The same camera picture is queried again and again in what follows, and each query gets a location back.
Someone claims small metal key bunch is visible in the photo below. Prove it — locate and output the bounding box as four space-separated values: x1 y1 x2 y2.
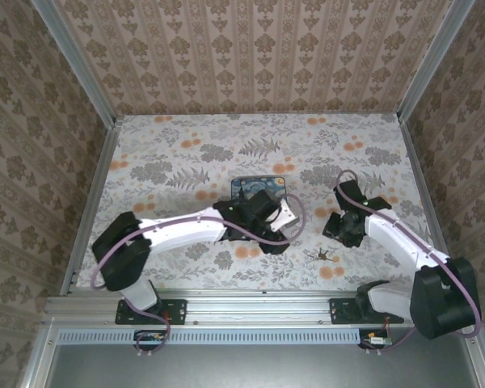
305 247 335 263

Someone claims blue starry print lock box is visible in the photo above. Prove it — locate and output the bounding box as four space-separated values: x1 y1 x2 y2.
230 176 287 205

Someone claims floral patterned table cover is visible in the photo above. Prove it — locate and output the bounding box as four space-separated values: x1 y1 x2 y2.
75 113 444 292

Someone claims grey metal panel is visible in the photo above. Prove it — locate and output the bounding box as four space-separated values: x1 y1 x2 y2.
44 343 484 388

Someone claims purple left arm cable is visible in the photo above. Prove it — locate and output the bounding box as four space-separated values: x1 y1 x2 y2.
91 192 306 359

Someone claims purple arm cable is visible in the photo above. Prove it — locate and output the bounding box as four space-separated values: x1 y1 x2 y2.
333 169 483 356
91 192 306 359

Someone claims aluminium cross rail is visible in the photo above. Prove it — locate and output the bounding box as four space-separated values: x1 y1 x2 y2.
44 289 480 327

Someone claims aluminium table side rail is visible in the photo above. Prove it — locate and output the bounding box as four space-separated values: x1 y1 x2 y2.
60 116 124 296
398 115 458 264

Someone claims white slotted cable duct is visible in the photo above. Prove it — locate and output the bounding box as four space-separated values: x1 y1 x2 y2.
58 327 363 345

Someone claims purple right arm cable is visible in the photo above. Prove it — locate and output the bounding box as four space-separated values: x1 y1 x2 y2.
333 169 483 356

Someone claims aluminium frame post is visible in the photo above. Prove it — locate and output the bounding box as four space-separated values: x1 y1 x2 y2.
398 0 476 122
30 0 118 127

